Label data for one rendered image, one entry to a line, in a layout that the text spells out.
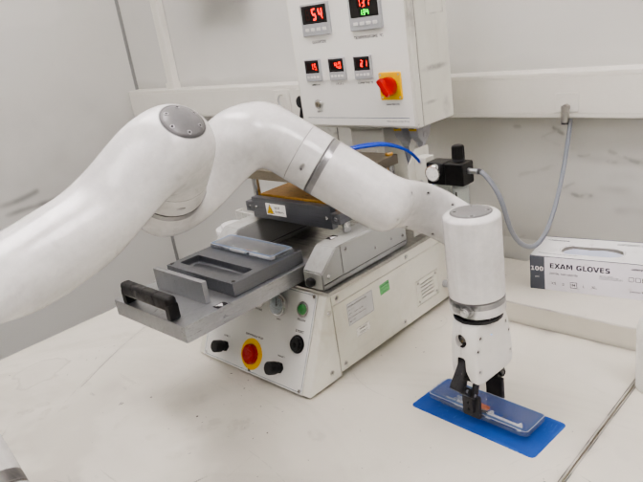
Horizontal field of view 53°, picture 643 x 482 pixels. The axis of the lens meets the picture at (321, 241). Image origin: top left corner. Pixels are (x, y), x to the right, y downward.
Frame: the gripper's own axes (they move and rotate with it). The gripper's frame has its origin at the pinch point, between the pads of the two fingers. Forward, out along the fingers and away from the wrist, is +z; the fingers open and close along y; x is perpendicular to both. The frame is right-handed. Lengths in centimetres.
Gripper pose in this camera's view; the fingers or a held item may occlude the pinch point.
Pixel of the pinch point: (483, 396)
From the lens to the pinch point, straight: 109.4
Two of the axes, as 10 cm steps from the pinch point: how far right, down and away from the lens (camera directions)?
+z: 1.4, 9.3, 3.4
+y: 7.2, -3.3, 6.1
